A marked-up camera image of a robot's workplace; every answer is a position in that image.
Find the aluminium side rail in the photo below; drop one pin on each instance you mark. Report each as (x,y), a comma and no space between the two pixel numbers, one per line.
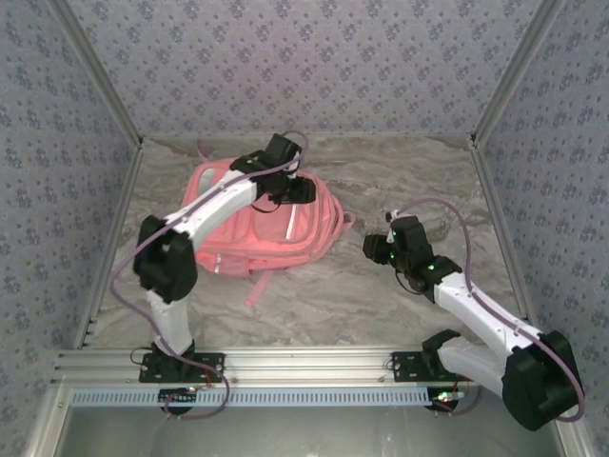
(497,214)
(127,190)

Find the black circuit board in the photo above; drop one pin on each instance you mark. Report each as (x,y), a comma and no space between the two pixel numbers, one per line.
(445,399)
(178,395)

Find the pink backpack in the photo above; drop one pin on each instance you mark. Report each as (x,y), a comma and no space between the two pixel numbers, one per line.
(295,238)

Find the aluminium frame post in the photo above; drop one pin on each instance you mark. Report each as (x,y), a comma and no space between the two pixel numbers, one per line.
(516,71)
(97,71)

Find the grey metal panel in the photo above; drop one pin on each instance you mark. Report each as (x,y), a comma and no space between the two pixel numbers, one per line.
(309,433)

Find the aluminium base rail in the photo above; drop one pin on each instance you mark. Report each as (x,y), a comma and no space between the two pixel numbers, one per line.
(309,364)

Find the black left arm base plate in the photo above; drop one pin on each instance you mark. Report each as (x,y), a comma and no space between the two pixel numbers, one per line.
(211,362)

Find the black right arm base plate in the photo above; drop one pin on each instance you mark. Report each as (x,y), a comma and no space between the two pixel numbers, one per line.
(404,366)

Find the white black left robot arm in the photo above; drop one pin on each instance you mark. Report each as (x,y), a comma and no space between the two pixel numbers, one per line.
(214,204)

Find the marble pattern table cover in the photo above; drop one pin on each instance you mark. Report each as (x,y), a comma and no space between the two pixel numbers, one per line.
(333,323)

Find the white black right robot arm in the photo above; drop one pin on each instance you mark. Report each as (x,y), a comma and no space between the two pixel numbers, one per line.
(476,314)

